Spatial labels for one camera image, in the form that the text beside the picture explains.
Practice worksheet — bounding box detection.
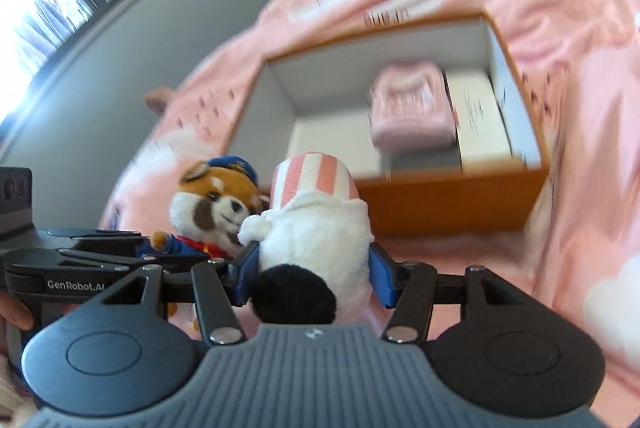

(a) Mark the pink pouch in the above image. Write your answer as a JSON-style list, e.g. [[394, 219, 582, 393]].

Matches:
[[369, 60, 458, 154]]

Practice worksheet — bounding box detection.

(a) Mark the orange cardboard box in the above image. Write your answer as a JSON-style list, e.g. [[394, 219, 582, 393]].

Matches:
[[227, 10, 551, 239]]

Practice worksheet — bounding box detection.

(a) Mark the pink printed blanket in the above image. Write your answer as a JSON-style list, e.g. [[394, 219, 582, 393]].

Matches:
[[97, 0, 640, 359]]

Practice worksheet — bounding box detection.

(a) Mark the white flat box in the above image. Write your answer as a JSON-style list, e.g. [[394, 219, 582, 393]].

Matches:
[[442, 70, 515, 176]]

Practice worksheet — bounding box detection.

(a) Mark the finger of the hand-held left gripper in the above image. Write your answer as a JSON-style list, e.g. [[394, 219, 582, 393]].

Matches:
[[60, 250, 201, 279], [47, 229, 151, 250]]

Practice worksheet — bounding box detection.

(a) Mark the white plush with striped cap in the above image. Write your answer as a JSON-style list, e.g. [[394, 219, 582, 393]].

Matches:
[[237, 151, 376, 326]]

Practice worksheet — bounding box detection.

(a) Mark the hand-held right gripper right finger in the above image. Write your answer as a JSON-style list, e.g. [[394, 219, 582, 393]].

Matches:
[[369, 242, 523, 343]]

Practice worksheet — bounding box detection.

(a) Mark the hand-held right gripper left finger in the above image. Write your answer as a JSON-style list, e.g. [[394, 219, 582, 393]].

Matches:
[[102, 240, 261, 345]]

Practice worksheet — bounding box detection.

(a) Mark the person's left hand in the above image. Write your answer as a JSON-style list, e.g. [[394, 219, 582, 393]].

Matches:
[[0, 295, 34, 332]]

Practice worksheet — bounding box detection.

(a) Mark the red panda plush toy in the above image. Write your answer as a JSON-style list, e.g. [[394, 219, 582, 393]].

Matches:
[[135, 155, 268, 334]]

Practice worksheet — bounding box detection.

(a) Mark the person's bare foot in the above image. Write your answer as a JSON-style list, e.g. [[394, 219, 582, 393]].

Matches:
[[144, 87, 176, 115]]

